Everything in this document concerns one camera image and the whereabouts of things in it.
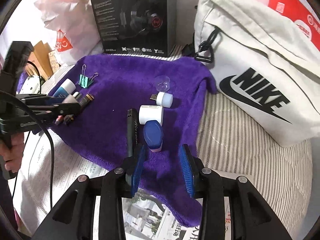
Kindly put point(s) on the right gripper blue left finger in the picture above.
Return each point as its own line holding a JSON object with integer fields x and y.
{"x": 134, "y": 168}

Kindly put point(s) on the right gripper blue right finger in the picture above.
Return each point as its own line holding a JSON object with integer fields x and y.
{"x": 191, "y": 167}

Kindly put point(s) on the blue lid vaseline jar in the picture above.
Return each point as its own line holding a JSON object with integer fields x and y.
{"x": 153, "y": 135}

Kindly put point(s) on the black Horizon tube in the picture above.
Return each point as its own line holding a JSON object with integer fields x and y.
{"x": 132, "y": 131}

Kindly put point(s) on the white USB lamp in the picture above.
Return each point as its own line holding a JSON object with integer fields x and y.
{"x": 162, "y": 99}

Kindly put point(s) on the white blue stick tube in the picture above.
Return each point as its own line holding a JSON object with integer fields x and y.
{"x": 66, "y": 88}

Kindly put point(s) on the black gold tube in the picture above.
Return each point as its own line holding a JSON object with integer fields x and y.
{"x": 84, "y": 102}

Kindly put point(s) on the clear plastic cap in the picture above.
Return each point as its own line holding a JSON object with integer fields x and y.
{"x": 162, "y": 83}

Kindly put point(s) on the green binder clip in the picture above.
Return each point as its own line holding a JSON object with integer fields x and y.
{"x": 85, "y": 81}

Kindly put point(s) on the white wall charger plug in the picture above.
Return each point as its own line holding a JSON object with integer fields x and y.
{"x": 72, "y": 98}

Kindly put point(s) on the person's left hand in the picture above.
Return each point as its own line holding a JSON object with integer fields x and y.
{"x": 13, "y": 157}

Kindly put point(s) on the polka dot pillow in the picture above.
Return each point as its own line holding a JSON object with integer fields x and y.
{"x": 31, "y": 85}

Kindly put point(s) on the purple towel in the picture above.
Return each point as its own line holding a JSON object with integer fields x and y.
{"x": 135, "y": 119}

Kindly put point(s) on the wooden headboard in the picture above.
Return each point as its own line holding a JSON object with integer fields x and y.
{"x": 40, "y": 57}

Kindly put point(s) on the newspaper sheet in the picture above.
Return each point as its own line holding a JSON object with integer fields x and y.
{"x": 125, "y": 204}

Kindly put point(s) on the patterned notebook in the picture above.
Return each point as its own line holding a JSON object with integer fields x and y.
{"x": 53, "y": 61}

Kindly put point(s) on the white Miniso plastic bag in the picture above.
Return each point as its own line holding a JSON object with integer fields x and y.
{"x": 76, "y": 30}

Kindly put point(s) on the white Nike bag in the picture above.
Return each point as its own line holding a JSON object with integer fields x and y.
{"x": 264, "y": 63}

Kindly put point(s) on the black headset box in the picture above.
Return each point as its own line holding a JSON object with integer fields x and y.
{"x": 141, "y": 27}

